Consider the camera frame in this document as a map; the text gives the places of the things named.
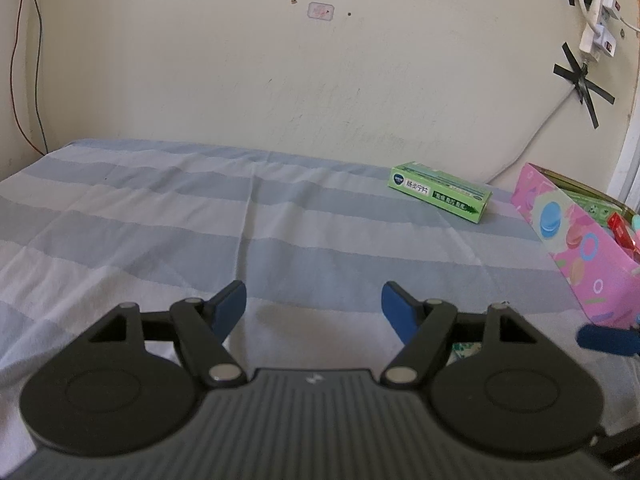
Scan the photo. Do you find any floral tissue packet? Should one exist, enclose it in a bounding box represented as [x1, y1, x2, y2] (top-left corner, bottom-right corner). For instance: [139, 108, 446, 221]
[447, 341, 482, 365]

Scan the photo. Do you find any striped bedsheet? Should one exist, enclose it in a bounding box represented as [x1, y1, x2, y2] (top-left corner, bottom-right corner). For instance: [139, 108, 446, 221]
[0, 137, 640, 461]

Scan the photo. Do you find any black wire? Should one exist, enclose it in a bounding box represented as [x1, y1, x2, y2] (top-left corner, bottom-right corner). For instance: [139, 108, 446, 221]
[22, 0, 51, 157]

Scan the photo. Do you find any white power strip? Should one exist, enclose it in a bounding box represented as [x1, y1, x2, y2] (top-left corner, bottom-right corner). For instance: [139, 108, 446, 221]
[578, 0, 622, 65]

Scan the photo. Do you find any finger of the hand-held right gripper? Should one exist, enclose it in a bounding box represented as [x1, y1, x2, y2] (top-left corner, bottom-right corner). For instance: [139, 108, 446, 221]
[577, 322, 640, 358]

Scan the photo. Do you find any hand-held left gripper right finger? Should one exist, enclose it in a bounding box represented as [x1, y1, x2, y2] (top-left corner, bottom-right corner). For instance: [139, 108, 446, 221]
[381, 281, 540, 388]

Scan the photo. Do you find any pink tin box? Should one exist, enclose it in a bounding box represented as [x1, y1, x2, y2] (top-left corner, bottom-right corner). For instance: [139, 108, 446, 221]
[511, 162, 640, 331]

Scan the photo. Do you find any green packet with white print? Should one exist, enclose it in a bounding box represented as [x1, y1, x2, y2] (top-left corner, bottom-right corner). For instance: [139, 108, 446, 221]
[562, 189, 626, 221]

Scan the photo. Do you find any small red box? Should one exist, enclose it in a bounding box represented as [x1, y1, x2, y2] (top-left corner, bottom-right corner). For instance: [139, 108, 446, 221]
[606, 211, 640, 263]

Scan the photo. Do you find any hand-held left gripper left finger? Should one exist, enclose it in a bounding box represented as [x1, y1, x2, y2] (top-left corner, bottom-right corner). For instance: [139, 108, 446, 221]
[89, 280, 248, 388]

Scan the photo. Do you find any white window frame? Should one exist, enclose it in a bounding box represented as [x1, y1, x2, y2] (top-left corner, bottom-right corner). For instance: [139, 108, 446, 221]
[607, 135, 640, 211]

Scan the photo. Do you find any green medicine box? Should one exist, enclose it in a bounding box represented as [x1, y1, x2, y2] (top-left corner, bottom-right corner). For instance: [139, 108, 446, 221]
[387, 160, 493, 225]

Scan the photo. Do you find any grey cable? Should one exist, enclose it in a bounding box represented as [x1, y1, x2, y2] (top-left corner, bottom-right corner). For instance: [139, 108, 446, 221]
[486, 85, 581, 185]

